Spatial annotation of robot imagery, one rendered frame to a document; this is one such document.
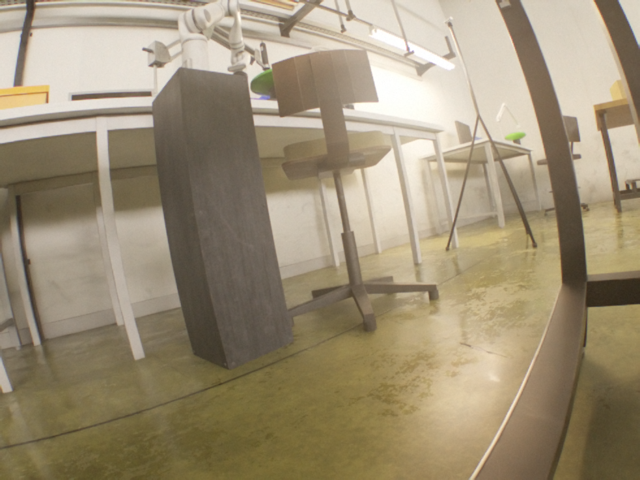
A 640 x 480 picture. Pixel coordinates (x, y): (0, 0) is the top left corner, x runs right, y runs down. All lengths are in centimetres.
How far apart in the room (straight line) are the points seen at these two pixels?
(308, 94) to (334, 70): 12
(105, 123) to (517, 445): 133
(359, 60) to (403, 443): 106
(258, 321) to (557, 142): 84
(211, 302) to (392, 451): 59
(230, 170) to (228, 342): 47
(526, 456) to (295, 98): 105
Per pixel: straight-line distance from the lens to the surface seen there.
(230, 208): 93
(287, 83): 112
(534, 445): 27
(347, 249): 125
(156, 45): 148
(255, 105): 146
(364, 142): 113
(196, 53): 117
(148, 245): 215
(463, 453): 51
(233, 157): 98
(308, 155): 111
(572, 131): 423
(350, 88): 110
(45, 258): 214
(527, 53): 69
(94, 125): 131
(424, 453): 51
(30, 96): 140
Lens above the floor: 34
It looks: 2 degrees down
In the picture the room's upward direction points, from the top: 10 degrees counter-clockwise
